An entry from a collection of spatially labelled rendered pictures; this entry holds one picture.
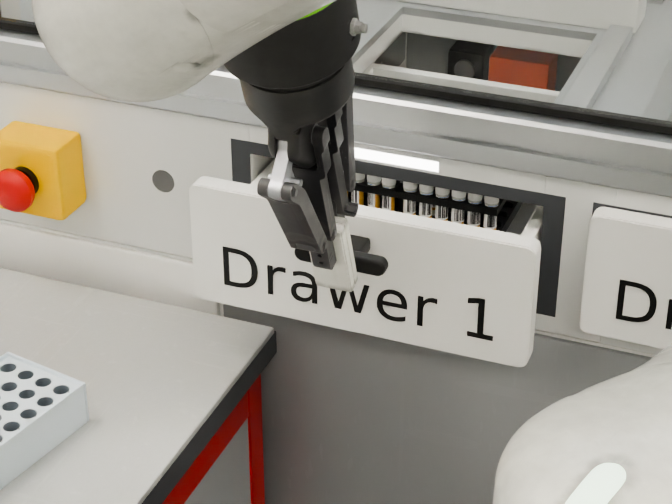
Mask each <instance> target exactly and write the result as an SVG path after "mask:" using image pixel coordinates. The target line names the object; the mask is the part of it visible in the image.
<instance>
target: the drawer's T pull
mask: <svg viewBox="0 0 672 504"><path fill-rule="evenodd" d="M350 236H351V242H352V248H353V253H354V259H355V265H356V270H357V272H359V273H364V274H369V275H374V276H381V275H383V274H384V273H385V272H386V270H387V268H388V261H387V259H386V258H385V257H383V256H380V255H375V254H369V253H368V252H369V250H370V239H369V238H366V237H361V236H356V235H351V234H350ZM295 256H296V257H297V258H298V259H299V260H301V261H305V262H310V263H311V258H310V253H309V251H306V250H300V249H295Z"/></svg>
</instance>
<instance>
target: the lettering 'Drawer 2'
mask: <svg viewBox="0 0 672 504"><path fill-rule="evenodd" d="M626 285H627V286H632V287H636V288H639V289H642V290H644V291H645V292H646V293H647V294H648V296H649V299H650V307H649V310H648V312H647V314H646V315H644V316H642V317H629V316H624V315H622V313H623V305H624V296H625V288H626ZM656 306H657V300H656V296H655V294H654V292H653V291H652V290H651V289H650V288H648V287H647V286H645V285H643V284H640V283H636V282H631V281H626V280H621V279H620V284H619V293H618V301H617V310H616V319H620V320H625V321H630V322H645V321H648V320H649V319H651V318H652V317H653V315H654V313H655V311H656ZM671 327H672V299H669V305H668V312H667V320H666V327H665V329H670V330H671Z"/></svg>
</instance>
